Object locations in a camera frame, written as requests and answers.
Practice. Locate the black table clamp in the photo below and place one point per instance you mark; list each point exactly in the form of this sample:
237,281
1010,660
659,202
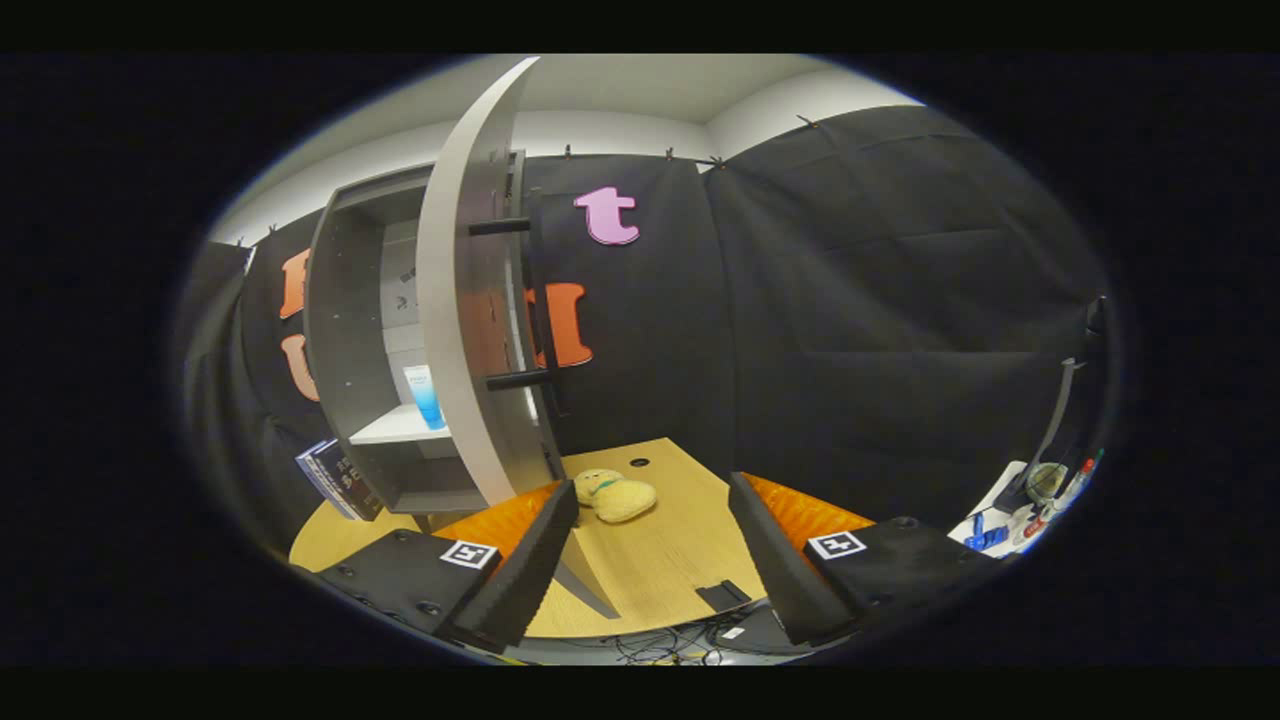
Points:
722,596

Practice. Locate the bottle with red cap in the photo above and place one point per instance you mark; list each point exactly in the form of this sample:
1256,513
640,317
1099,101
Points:
1078,480

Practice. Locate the small blue object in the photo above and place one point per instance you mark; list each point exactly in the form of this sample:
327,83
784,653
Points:
985,535

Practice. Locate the white side table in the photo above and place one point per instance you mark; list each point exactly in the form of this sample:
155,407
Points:
1000,500

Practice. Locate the black backdrop cloth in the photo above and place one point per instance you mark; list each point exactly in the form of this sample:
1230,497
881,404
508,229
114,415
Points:
850,330

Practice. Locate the dark blue book stack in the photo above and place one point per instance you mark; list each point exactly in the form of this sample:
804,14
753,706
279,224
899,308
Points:
340,480

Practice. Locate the grey cabinet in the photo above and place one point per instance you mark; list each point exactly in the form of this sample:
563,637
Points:
340,330

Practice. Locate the beige cabinet door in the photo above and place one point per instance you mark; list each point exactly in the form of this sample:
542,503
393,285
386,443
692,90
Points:
450,300

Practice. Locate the blue and white tube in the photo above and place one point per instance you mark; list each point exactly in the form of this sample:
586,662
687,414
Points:
427,400

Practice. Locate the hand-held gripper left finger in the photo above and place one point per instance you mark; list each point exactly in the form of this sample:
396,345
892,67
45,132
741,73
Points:
520,570

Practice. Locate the yellow plush toy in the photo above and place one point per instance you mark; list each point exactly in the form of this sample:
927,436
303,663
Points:
620,497

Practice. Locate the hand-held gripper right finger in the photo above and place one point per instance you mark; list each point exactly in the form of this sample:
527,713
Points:
775,560

